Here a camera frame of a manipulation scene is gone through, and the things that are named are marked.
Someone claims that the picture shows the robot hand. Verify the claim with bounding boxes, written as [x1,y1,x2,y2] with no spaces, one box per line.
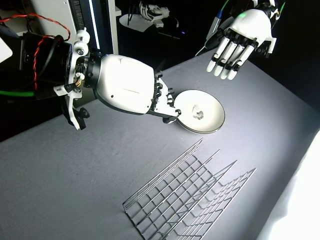
[92,53,183,125]
[204,8,278,81]

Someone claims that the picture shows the white plate with grey print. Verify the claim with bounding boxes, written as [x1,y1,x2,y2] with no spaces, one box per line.
[173,89,226,132]

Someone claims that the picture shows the plain white plate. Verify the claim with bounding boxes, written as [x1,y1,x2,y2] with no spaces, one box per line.
[176,117,225,135]

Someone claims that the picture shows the spare white robot hand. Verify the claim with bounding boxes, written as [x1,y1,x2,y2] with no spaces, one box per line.
[138,1,171,22]

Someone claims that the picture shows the grey table cloth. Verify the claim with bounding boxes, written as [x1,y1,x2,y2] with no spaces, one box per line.
[0,48,320,240]

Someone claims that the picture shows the grey adapter with white cable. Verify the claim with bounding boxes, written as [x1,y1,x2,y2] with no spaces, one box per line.
[194,9,224,58]

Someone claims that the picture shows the red black twisted cable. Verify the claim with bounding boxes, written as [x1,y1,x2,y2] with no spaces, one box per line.
[0,13,72,91]

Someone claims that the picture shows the white metal frame panel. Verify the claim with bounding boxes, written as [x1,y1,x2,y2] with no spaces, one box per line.
[24,0,120,57]

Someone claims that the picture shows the metal wire dish rack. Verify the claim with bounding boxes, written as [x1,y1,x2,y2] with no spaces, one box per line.
[122,138,257,240]

